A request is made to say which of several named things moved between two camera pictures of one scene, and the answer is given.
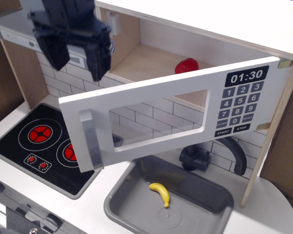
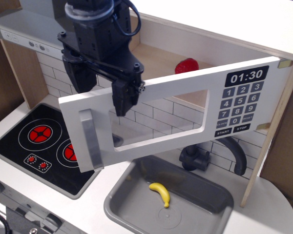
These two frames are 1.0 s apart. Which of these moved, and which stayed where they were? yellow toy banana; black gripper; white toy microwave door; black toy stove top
Moved: black gripper
Stayed: yellow toy banana; white toy microwave door; black toy stove top
